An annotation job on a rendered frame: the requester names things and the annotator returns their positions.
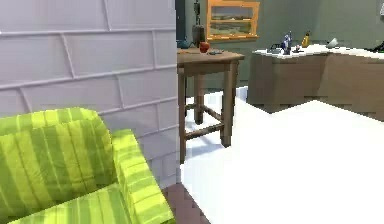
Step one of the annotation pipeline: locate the brown wooden table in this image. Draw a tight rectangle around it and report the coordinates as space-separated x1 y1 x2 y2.
176 47 246 165

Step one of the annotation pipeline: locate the dark flat pan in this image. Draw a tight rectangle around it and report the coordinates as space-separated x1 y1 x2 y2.
266 44 284 55

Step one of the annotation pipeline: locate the blue and white bottle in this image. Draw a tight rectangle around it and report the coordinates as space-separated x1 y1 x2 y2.
280 30 294 56

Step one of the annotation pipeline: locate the brown kitchen counter cabinet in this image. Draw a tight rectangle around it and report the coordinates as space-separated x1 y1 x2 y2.
246 43 384 122

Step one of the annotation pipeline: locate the yellow bottle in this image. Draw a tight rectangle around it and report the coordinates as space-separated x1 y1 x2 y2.
301 31 312 49

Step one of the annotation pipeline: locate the green striped armchair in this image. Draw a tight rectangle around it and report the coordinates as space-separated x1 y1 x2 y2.
0 106 177 224

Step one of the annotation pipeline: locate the orange framed wall picture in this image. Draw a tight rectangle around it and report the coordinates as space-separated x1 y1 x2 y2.
206 0 261 42

